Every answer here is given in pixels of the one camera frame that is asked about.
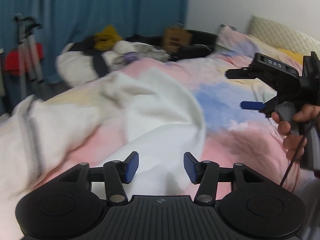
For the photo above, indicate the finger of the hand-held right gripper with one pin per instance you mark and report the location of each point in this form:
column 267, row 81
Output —
column 237, row 73
column 251, row 105

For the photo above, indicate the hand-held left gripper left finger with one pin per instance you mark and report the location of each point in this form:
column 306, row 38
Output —
column 132, row 168

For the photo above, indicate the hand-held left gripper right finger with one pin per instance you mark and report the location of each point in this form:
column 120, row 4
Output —
column 189, row 168

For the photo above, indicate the white pants with printed band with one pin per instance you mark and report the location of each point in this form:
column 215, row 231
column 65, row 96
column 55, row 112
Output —
column 140, row 100

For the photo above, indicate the yellow pillow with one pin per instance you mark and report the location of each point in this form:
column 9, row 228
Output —
column 292, row 55

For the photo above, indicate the pastel printed blanket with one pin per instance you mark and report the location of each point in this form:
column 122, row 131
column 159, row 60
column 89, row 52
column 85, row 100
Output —
column 225, row 120

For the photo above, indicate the pastel printed pillow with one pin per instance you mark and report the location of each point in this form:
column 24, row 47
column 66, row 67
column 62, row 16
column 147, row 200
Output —
column 232, row 36

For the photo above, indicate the black chair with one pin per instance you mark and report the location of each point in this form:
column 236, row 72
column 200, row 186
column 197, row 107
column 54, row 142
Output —
column 200, row 45

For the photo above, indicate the cream quilted headboard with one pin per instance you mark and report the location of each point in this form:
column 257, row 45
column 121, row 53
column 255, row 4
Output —
column 280, row 32

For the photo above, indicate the cardboard box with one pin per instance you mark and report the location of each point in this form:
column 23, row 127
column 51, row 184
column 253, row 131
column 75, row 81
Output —
column 176, row 38

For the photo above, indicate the grey-white cloth purple label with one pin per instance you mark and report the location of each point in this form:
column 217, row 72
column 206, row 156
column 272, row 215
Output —
column 140, row 53

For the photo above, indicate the white puffy jacket black band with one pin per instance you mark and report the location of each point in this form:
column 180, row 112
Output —
column 75, row 65

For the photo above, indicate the mustard yellow garment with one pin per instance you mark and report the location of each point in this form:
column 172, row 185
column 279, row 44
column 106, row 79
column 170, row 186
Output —
column 107, row 38

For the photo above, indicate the dark navy garment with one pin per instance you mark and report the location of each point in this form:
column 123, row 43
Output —
column 88, row 43

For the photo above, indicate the grey tripod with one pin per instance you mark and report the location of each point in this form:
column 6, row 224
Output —
column 30, row 52

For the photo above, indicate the red bag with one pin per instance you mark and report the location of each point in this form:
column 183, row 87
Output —
column 13, row 60

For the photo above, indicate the blue curtain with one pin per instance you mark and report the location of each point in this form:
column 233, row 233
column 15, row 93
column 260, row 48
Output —
column 87, row 7

